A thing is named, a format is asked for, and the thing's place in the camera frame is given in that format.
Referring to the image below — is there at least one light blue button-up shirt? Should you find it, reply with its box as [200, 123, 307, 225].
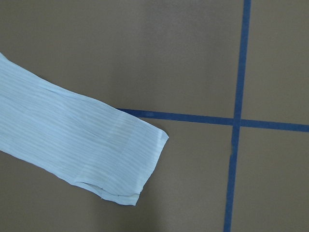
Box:
[0, 56, 169, 205]

